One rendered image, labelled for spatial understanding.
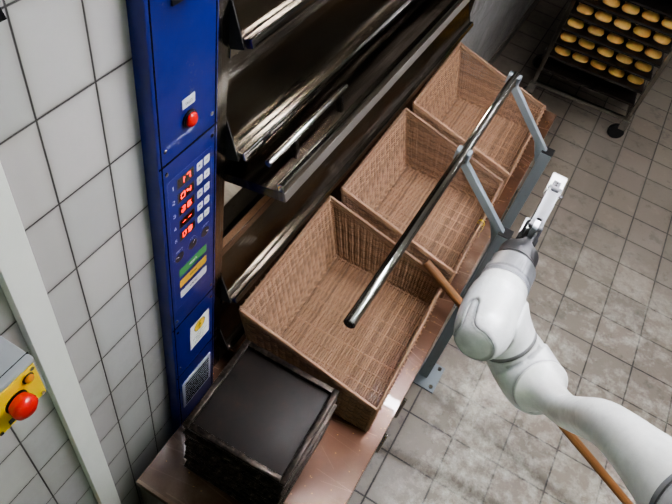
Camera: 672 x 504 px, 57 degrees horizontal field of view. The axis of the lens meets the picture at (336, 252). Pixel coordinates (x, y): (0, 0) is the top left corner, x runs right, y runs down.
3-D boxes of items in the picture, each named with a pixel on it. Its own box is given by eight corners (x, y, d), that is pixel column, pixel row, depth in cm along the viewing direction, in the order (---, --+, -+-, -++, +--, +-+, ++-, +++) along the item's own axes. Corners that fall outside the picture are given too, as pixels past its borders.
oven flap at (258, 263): (224, 299, 168) (202, 244, 154) (463, 24, 276) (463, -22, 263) (237, 303, 166) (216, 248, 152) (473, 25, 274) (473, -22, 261)
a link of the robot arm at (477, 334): (465, 266, 114) (493, 318, 120) (432, 326, 105) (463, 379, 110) (520, 262, 107) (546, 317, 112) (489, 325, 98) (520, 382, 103)
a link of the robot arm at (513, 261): (472, 288, 117) (483, 267, 121) (516, 312, 115) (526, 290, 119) (489, 259, 110) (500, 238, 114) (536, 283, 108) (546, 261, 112)
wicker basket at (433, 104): (393, 153, 267) (410, 101, 245) (441, 89, 301) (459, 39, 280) (497, 203, 258) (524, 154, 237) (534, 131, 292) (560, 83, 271)
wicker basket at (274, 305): (231, 357, 195) (234, 309, 174) (317, 243, 229) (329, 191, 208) (368, 436, 186) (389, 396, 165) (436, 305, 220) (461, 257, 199)
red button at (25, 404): (4, 415, 88) (-4, 403, 85) (26, 393, 91) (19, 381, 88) (23, 428, 88) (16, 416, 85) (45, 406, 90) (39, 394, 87)
